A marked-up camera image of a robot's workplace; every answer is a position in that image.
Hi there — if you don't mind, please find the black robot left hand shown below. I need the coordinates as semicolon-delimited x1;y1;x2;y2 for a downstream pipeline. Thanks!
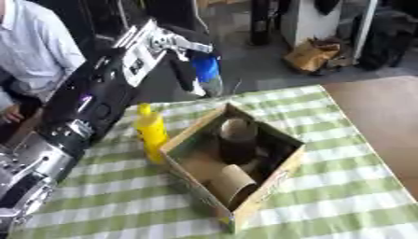
163;46;224;93

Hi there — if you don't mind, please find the blue labelled clear bottle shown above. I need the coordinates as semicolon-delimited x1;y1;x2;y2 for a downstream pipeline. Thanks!
190;55;226;98

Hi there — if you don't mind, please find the tan cardboard box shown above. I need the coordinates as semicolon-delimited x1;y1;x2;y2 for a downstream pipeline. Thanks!
157;102;309;235

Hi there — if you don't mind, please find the yellow squeeze bottle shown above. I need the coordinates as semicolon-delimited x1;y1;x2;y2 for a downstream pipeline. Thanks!
132;102;172;165

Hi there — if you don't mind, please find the dark brown cylinder container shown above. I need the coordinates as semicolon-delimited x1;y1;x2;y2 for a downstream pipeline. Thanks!
216;117;261;166

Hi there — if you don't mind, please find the cardboard tube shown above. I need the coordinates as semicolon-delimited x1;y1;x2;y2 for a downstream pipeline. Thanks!
207;163;261;211

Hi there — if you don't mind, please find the brown paper bag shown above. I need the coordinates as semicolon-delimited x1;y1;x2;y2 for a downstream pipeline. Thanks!
282;36;345;75

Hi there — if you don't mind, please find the white cabinet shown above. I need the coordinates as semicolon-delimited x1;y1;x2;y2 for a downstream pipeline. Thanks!
279;0;346;49

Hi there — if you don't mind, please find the person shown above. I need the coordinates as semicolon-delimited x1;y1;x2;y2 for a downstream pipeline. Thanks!
0;0;89;126

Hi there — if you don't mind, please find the person's hand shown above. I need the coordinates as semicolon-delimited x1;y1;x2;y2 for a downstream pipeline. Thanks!
0;104;26;125

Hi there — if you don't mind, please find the white pole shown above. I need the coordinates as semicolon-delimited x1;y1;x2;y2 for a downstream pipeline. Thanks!
351;0;381;61

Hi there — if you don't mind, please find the black bag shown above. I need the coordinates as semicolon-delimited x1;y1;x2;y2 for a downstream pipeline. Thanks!
355;8;418;71

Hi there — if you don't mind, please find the black post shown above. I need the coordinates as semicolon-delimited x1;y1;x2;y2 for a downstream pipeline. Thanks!
248;0;273;47

